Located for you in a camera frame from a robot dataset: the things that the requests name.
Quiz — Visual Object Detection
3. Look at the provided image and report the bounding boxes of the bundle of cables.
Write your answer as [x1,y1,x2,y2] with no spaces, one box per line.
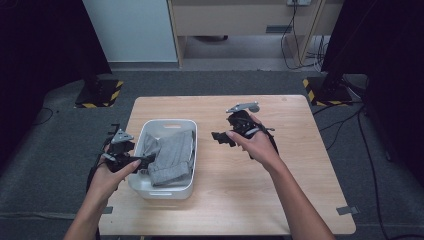
[306,34,332,73]

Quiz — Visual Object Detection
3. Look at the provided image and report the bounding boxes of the black stand with striped base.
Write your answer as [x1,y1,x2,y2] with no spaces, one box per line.
[74,59,124,109]
[302,66,354,107]

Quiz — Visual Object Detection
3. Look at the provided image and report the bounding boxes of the white cabinet panel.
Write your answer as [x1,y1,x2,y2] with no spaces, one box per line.
[82,0,178,63]

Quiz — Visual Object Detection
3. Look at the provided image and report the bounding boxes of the thin black floor cable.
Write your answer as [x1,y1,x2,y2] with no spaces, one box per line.
[33,107,54,126]

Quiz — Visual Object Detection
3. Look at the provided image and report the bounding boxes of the dark grey desk label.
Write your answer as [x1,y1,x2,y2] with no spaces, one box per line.
[265,24,293,34]

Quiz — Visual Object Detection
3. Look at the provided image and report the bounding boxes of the right hand-held gripper cable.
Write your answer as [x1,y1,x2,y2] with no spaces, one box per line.
[254,122,280,158]

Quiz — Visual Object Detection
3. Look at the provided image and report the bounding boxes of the hand-held gripper cable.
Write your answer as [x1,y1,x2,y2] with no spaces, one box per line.
[85,134,116,240]
[254,122,280,158]

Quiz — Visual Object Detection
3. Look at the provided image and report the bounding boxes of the person's left hand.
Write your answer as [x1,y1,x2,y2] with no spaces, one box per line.
[87,156,143,204]

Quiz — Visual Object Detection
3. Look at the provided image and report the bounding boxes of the white plastic basket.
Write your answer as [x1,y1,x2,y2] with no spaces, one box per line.
[127,118,198,200]

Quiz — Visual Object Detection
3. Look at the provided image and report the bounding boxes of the long black floor cable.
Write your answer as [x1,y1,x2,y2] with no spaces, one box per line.
[356,109,424,240]

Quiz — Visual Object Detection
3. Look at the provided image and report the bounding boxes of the left hand-held gripper cable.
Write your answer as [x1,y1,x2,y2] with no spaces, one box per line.
[85,134,116,240]

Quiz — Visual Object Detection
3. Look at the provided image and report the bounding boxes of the black floor tape mark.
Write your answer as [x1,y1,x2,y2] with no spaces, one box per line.
[105,123,121,138]

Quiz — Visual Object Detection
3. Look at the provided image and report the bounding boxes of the light wooden desk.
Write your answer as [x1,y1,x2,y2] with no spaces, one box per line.
[166,0,344,69]

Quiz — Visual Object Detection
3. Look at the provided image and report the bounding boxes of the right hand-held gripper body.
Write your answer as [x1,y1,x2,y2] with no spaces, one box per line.
[225,101,260,140]

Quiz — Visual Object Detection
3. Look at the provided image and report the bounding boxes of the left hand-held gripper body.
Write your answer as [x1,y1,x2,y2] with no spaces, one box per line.
[101,128,140,174]

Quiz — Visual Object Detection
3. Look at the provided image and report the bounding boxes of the black hanging cable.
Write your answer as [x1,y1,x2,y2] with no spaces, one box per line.
[280,0,321,71]

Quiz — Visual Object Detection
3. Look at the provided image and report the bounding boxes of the grey shorts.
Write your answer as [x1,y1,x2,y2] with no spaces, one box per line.
[141,129,196,187]

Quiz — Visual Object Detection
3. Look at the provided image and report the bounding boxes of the black curtain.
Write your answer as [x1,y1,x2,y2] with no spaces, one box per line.
[0,0,113,168]
[321,0,424,188]

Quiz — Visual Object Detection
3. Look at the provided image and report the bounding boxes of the person's right hand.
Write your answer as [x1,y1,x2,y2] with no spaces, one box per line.
[225,114,284,171]

